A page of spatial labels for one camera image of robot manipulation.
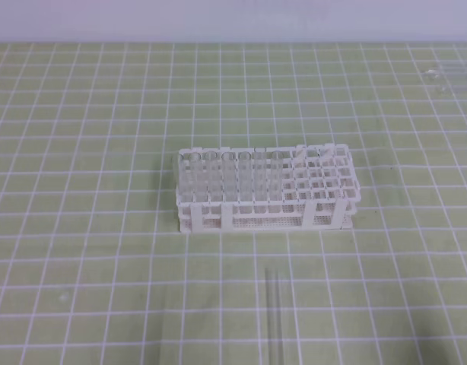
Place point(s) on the white plastic test tube rack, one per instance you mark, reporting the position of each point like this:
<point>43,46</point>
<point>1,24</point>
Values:
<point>309,187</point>

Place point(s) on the clear glass test tube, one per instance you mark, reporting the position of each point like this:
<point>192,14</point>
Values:
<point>274,323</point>

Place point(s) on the green white-grid tablecloth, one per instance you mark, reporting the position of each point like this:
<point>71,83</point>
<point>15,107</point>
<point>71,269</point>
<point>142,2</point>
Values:
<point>94,270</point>

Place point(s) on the clear test tube far right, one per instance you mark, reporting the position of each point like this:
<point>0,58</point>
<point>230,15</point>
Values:
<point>451,89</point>
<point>447,71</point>

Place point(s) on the clear test tube in rack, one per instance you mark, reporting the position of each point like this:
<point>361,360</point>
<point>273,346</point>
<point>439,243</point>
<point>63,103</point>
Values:
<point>229,176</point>
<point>260,170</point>
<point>214,176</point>
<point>198,176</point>
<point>245,176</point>
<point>184,193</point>

